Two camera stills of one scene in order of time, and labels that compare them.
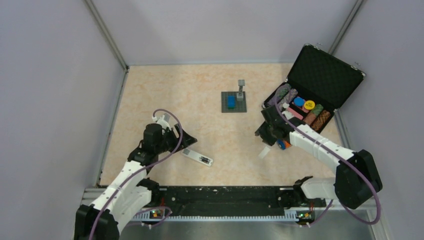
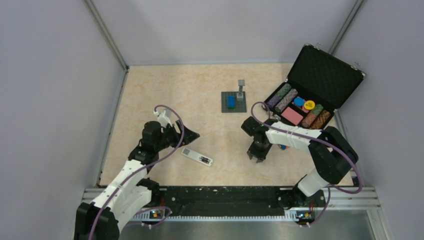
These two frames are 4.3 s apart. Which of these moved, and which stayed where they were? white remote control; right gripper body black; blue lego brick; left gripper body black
Moved: right gripper body black
Stayed: blue lego brick; left gripper body black; white remote control
